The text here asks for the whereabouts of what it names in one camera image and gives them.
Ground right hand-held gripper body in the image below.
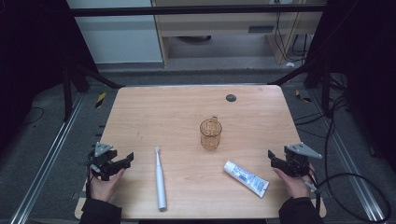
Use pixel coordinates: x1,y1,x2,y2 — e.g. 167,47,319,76
279,142,323,178

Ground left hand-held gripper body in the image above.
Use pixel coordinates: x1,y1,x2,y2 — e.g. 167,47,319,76
87,142,126,182

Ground white blue toothpaste tube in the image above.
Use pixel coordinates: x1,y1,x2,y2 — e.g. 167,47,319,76
223,160,271,199

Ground white electric toothbrush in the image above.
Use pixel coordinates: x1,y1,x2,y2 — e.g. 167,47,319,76
154,146,168,212

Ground amber transparent cup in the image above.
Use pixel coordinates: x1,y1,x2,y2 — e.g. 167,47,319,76
199,116,223,151

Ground person's right hand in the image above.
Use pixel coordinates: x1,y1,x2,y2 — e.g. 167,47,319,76
273,163,316,200

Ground person's left hand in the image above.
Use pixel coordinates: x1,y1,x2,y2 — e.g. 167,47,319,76
89,164,126,203

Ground yellow black tape strip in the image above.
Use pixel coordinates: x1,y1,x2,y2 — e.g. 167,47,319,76
94,91,107,109
294,89,313,104

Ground black metal stand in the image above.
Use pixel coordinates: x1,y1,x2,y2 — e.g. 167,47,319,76
267,57,332,117
61,61,125,123

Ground white cabinet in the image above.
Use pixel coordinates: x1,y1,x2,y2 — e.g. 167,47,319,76
65,0,163,65

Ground light wooden desk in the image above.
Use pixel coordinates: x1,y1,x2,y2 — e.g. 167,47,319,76
151,0,329,67

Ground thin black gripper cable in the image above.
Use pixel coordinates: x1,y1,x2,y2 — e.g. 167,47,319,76
84,155,95,200

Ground aluminium floor rail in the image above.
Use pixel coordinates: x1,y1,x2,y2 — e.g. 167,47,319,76
307,89,388,222
8,92,86,224

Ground black floor cables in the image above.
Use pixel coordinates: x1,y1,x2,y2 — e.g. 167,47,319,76
293,74,351,139

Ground thin black floor cable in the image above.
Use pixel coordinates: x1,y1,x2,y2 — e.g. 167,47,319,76
21,106,45,127

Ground black hanging cables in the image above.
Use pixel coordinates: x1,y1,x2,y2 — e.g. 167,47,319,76
274,0,310,63

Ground black horizontal frame bar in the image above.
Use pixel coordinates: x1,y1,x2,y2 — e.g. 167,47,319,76
69,4,329,18

